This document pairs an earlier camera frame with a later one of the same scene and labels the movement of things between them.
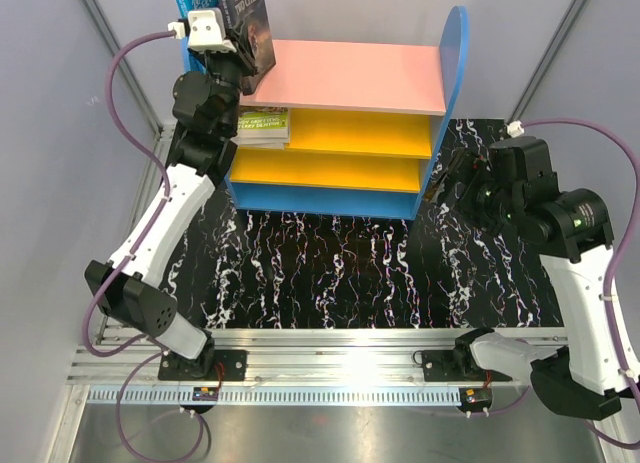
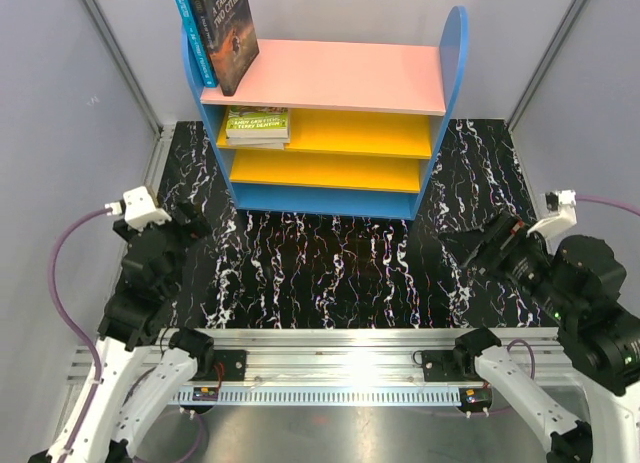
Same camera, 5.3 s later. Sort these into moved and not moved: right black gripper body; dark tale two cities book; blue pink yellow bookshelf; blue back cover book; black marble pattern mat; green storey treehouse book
Moved: dark tale two cities book; right black gripper body
Not moved: blue pink yellow bookshelf; black marble pattern mat; blue back cover book; green storey treehouse book
